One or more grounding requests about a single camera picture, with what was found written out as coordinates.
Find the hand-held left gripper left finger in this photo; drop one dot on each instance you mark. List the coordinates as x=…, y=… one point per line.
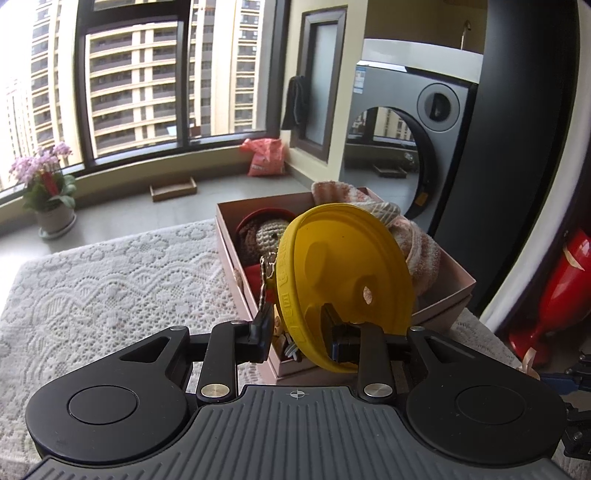
x=261, y=328

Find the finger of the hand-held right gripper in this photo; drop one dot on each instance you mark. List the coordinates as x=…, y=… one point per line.
x=565, y=378

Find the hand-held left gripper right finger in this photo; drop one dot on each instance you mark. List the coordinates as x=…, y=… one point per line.
x=345, y=344

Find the yellow round pouch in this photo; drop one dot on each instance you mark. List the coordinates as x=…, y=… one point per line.
x=332, y=258

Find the crochet doll with brown hair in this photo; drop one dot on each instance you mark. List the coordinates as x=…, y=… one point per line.
x=265, y=235

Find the pink cardboard box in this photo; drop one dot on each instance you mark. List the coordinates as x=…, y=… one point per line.
x=448, y=286

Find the pink striped knitted cloth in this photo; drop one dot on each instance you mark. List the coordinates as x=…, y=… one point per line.
x=415, y=249

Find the red vase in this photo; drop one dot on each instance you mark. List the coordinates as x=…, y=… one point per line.
x=561, y=295

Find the white lace tablecloth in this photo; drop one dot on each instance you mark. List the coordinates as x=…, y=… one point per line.
x=115, y=286

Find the brown cardboard tray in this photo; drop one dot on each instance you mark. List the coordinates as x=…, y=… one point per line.
x=174, y=189

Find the red plastic bag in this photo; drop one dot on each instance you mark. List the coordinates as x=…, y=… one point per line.
x=267, y=158

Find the dark hanging cloth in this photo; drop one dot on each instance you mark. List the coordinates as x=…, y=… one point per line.
x=296, y=104

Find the black curved panel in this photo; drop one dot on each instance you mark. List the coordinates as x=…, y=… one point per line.
x=517, y=138

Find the frosted glass door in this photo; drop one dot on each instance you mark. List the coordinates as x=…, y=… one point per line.
x=323, y=83

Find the grey washing machine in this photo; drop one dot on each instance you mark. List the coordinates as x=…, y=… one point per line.
x=443, y=106

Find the potted pink flowers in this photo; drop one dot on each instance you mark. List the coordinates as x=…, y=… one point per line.
x=46, y=184

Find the dark window frame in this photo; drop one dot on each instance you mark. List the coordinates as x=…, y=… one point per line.
x=83, y=78

